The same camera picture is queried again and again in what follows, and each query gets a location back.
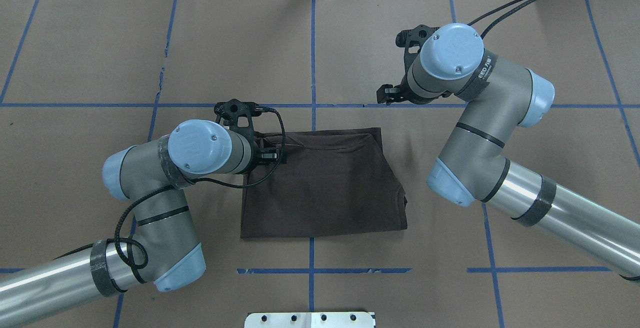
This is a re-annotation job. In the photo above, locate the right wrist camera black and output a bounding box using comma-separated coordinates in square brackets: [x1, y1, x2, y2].
[395, 24, 440, 72]

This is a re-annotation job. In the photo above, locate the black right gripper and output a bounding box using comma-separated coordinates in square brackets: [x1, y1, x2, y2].
[375, 80, 444, 106]

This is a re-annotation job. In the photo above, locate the brown t-shirt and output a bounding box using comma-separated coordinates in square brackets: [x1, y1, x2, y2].
[240, 127, 408, 239]

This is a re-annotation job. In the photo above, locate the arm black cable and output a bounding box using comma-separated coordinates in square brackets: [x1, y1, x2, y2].
[112, 108, 287, 294]
[467, 0, 563, 39]

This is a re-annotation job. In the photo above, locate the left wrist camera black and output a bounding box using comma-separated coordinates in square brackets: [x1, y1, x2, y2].
[214, 99, 274, 140]

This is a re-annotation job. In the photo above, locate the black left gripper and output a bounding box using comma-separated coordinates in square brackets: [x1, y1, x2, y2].
[247, 138, 280, 171]

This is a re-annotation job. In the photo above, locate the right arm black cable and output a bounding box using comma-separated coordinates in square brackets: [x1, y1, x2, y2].
[467, 0, 563, 39]

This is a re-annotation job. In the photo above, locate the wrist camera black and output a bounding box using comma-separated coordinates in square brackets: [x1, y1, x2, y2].
[214, 99, 274, 140]
[395, 24, 440, 72]

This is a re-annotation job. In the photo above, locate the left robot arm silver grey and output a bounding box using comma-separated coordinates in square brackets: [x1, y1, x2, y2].
[0, 118, 261, 328]

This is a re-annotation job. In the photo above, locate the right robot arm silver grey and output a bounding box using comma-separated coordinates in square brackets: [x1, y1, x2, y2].
[376, 22, 640, 284]

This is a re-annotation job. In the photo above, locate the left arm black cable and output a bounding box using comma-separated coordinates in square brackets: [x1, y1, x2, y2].
[112, 108, 287, 294]

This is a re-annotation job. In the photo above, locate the white pedestal column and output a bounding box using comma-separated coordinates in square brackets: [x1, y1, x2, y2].
[243, 310, 377, 328]

